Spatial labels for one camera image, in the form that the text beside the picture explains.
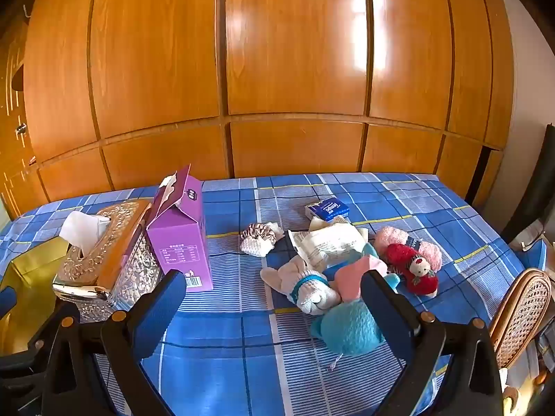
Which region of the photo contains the white plush toy blue band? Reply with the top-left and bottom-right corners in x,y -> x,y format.
260,255 -> 343,316

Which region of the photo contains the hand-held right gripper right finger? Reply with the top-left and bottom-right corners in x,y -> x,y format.
361,269 -> 504,416

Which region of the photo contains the white tissue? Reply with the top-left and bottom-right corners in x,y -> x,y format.
58,210 -> 111,256

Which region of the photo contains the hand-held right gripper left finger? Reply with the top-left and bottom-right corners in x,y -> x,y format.
41,269 -> 187,416

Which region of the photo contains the blue tissue pack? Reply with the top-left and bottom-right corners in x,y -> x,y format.
305,197 -> 351,222

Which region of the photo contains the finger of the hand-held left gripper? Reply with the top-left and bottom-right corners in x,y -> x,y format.
0,286 -> 18,319

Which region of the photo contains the rattan chair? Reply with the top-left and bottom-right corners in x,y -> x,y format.
489,269 -> 553,369

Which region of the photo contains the gold paper bag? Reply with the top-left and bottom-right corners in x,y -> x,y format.
0,240 -> 72,354

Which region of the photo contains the pink fluffy plush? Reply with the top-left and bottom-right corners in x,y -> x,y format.
374,225 -> 442,271

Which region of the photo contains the red plush doll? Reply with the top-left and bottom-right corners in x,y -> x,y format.
385,243 -> 438,297

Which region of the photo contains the white plastic packet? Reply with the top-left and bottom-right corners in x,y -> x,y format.
288,219 -> 369,269

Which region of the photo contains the black upright panel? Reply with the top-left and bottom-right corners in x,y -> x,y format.
498,123 -> 555,243

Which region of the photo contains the blue plaid bed sheet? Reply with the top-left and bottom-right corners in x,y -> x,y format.
0,172 -> 549,416

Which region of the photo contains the silver embossed tissue box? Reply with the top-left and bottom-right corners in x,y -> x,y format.
52,201 -> 168,323

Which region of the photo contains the striped satin scrunchie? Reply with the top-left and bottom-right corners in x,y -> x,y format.
240,222 -> 284,243

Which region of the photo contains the wooden wardrobe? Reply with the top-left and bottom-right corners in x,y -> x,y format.
0,0 -> 516,222

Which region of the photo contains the purple carton box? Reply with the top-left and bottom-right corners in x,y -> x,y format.
145,164 -> 215,292

